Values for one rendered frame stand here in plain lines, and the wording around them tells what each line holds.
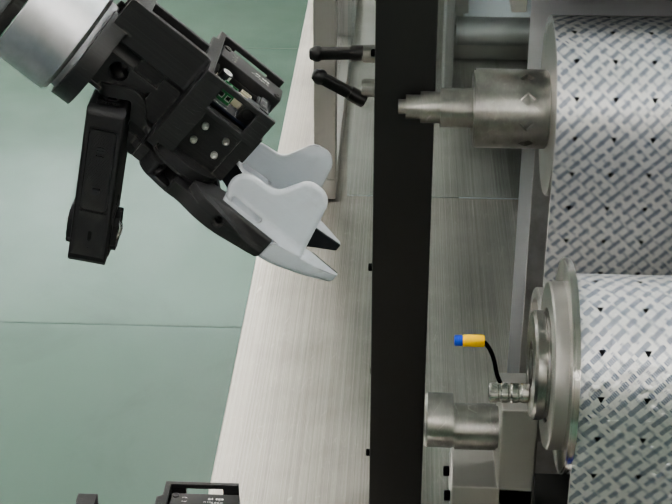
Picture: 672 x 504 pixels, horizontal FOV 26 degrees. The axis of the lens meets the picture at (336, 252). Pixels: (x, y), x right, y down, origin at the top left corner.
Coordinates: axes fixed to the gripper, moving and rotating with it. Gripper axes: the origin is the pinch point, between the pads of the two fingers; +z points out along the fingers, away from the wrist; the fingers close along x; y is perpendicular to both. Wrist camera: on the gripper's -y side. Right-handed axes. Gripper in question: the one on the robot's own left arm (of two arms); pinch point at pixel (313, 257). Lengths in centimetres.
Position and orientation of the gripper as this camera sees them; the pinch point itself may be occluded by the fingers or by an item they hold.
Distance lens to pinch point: 95.9
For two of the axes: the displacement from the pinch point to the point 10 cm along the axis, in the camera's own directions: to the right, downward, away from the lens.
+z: 7.6, 5.9, 2.7
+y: 6.4, -6.6, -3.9
